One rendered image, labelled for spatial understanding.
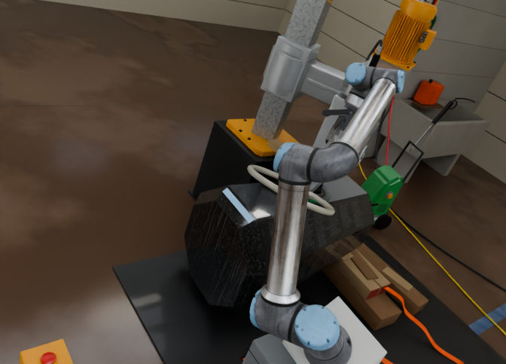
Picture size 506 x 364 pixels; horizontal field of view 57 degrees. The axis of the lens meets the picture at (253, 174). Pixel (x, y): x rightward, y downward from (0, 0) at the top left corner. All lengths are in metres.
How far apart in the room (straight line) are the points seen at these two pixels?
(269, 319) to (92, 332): 1.40
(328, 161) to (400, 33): 1.84
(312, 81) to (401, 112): 2.46
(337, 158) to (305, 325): 0.60
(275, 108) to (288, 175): 1.98
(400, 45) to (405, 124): 2.51
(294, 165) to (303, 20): 1.92
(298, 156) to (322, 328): 0.61
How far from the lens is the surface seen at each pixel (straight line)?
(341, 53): 9.26
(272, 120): 3.57
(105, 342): 2.92
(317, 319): 1.74
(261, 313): 1.81
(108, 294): 3.14
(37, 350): 1.54
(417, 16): 3.26
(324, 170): 1.54
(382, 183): 4.49
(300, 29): 3.37
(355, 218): 3.32
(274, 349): 2.01
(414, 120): 5.63
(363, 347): 1.97
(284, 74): 3.37
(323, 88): 3.41
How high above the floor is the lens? 2.33
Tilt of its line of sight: 30 degrees down
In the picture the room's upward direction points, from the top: 20 degrees clockwise
